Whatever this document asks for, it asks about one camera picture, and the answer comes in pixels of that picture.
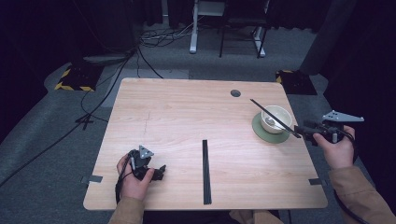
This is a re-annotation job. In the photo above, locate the person's tan clothing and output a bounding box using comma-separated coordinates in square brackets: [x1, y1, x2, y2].
[230, 209, 281, 224]

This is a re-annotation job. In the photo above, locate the grey round stand foot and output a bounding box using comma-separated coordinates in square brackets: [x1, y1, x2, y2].
[82, 53, 134, 67]

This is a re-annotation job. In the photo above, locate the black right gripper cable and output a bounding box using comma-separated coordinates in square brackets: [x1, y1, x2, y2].
[332, 127, 372, 224]

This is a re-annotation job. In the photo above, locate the long black floor cable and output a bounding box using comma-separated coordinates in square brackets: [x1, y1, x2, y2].
[0, 46, 139, 189]

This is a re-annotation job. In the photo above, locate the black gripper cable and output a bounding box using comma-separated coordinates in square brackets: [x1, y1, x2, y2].
[332, 127, 372, 224]
[115, 153, 132, 204]

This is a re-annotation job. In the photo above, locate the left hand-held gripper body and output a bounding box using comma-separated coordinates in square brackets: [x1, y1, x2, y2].
[129, 145, 155, 181]

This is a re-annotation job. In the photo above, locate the metal spoon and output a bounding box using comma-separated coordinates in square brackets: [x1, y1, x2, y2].
[264, 117, 281, 129]

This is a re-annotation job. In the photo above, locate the person's right hand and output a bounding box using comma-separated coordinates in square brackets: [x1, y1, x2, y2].
[312, 125, 356, 171]

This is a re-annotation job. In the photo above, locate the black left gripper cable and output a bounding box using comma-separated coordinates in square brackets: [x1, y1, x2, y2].
[115, 153, 132, 204]

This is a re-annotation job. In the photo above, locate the cream ceramic bowl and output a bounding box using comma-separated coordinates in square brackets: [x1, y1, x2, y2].
[261, 105, 293, 134]

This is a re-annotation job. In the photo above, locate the black chair frame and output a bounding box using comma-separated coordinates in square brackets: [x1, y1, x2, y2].
[219, 15, 269, 60]

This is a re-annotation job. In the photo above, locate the bundle of floor cables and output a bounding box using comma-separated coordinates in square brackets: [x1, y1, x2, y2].
[139, 18, 194, 49]

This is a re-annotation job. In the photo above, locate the grey tape strip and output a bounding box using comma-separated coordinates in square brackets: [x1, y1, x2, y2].
[81, 175, 104, 185]
[308, 177, 328, 187]

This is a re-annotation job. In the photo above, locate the green round saucer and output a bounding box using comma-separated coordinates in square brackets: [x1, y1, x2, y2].
[251, 111, 292, 145]

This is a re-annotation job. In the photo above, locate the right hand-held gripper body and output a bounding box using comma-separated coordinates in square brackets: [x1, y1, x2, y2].
[311, 110, 364, 147]

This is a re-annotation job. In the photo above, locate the person's left hand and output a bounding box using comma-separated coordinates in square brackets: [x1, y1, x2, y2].
[116, 154, 155, 202]

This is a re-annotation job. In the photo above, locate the yellow-black striped stand base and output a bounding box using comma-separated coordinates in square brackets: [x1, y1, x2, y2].
[275, 69, 318, 96]
[54, 63, 106, 92]

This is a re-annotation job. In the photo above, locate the white desk leg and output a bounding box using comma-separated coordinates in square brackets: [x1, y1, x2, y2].
[253, 26, 266, 58]
[189, 0, 200, 54]

